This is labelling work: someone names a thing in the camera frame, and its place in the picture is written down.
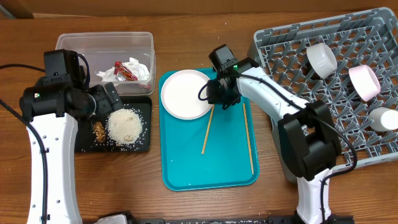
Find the wooden chopstick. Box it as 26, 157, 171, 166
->
201, 105, 215, 155
243, 103, 254, 175

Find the red foil wrapper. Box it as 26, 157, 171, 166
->
114, 61, 149, 81

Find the brown food scrap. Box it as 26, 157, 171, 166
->
93, 121, 106, 143

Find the white rice pile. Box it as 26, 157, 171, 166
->
80, 105, 150, 152

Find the white napkin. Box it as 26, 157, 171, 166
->
96, 57, 151, 89

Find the white plate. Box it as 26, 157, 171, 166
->
160, 70, 212, 120

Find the grey bowl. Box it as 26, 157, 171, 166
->
306, 43, 337, 79

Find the white bowl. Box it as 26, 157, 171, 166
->
348, 65, 381, 101

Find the white cup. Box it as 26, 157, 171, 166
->
369, 107, 398, 132

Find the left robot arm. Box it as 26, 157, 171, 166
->
19, 49, 123, 223

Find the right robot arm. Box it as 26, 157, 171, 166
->
203, 45, 341, 223

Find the clear plastic bin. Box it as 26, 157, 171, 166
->
55, 32, 156, 95

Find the teal serving tray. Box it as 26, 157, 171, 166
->
158, 67, 261, 192

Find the grey dish rack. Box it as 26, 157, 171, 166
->
248, 7, 397, 170

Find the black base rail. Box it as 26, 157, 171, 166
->
82, 211, 355, 224

